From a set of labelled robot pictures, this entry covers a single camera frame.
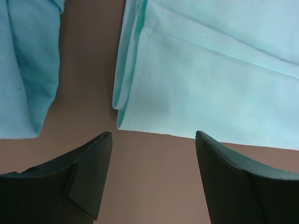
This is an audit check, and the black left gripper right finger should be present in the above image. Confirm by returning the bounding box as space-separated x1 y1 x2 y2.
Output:
196 131 299 224

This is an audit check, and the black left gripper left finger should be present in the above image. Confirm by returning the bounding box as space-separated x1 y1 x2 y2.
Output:
0 132 112 224

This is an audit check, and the teal t-shirt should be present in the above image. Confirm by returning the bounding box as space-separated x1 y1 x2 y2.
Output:
113 0 299 150

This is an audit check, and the folded blue t-shirt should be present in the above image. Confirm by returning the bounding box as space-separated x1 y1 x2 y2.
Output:
0 0 64 139

